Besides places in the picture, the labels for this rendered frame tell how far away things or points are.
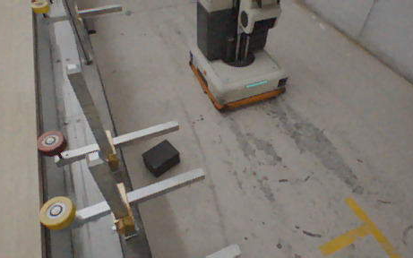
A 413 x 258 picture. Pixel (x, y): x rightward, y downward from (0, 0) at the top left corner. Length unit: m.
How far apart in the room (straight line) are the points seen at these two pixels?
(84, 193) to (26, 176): 0.30
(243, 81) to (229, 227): 1.04
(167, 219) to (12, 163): 0.99
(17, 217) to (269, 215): 1.32
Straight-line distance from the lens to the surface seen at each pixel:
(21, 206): 0.90
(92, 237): 1.10
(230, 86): 2.06
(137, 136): 1.03
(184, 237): 1.70
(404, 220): 2.12
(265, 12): 1.88
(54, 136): 1.01
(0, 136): 1.10
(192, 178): 0.88
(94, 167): 0.63
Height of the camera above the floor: 1.60
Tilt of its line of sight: 48 degrees down
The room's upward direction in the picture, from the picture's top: 2 degrees clockwise
